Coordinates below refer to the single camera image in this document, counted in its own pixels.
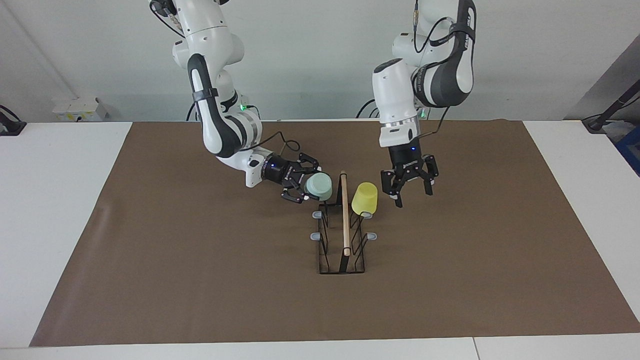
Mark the black clamp mount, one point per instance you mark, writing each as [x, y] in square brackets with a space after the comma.
[10, 127]

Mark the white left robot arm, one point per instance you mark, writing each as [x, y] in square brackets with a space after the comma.
[395, 95]

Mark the yellow plastic cup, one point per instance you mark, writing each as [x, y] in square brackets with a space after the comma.
[364, 199]

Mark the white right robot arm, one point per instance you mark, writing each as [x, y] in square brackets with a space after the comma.
[210, 30]

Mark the blue crate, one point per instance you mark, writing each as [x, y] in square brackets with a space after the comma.
[631, 150]

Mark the pale green plastic cup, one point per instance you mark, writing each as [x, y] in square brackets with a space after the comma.
[320, 186]

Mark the white power strip box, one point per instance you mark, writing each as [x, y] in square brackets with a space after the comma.
[80, 107]

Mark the black stand pole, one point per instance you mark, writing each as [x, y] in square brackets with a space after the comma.
[597, 122]

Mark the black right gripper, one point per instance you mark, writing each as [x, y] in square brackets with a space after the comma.
[280, 171]

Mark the brown table mat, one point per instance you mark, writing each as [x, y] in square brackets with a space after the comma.
[250, 300]

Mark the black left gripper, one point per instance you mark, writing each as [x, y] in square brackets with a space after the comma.
[407, 160]

